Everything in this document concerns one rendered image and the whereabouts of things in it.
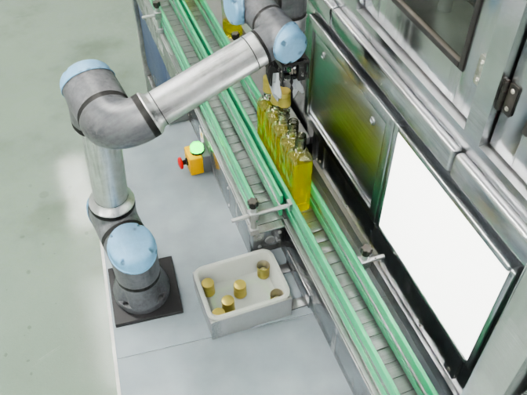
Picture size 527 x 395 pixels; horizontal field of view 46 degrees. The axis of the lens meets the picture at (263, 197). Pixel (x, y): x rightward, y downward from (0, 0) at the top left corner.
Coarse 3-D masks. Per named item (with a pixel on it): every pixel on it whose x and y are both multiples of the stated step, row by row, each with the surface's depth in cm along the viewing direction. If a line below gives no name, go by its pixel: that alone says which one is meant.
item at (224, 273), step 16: (240, 256) 170; (256, 256) 172; (272, 256) 170; (208, 272) 169; (224, 272) 171; (240, 272) 173; (256, 272) 175; (272, 272) 171; (224, 288) 171; (256, 288) 171; (272, 288) 171; (288, 288) 163; (208, 304) 160; (240, 304) 168; (256, 304) 160
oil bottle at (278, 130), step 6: (276, 120) 171; (276, 126) 169; (282, 126) 169; (276, 132) 169; (282, 132) 169; (276, 138) 170; (276, 144) 172; (276, 150) 173; (276, 156) 175; (276, 162) 176
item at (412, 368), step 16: (208, 16) 238; (256, 96) 201; (320, 208) 169; (336, 224) 162; (336, 240) 164; (352, 256) 155; (352, 272) 158; (368, 288) 150; (368, 304) 153; (384, 304) 145; (384, 320) 145; (384, 336) 148; (400, 336) 139; (400, 352) 142; (416, 368) 135; (416, 384) 137; (432, 384) 132
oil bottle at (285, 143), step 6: (282, 138) 167; (288, 138) 165; (282, 144) 167; (288, 144) 165; (294, 144) 165; (282, 150) 168; (282, 156) 170; (282, 162) 171; (282, 168) 173; (282, 174) 174
